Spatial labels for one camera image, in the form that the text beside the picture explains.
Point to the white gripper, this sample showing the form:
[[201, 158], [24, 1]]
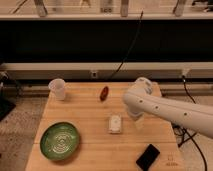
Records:
[[138, 118]]

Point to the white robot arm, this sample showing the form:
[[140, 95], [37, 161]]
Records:
[[139, 98]]

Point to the black smartphone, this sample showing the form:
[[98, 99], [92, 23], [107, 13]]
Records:
[[148, 157]]

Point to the dark red oval object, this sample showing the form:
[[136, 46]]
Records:
[[104, 93]]

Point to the green ribbed plate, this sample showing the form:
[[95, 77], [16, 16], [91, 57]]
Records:
[[59, 141]]

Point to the translucent plastic cup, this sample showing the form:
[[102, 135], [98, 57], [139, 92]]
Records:
[[57, 87]]

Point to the white wall outlet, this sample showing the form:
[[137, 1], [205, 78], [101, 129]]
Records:
[[94, 74]]

